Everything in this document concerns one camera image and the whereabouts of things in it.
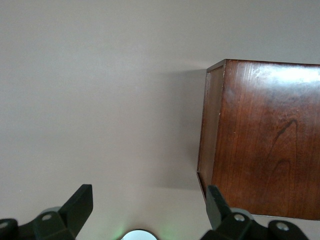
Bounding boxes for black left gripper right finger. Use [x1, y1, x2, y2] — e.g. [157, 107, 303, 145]
[199, 184, 271, 240]

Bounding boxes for dark red wooden cabinet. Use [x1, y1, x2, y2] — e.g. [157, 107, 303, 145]
[196, 58, 320, 222]

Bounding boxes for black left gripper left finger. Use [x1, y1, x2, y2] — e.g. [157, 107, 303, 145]
[18, 184, 94, 240]

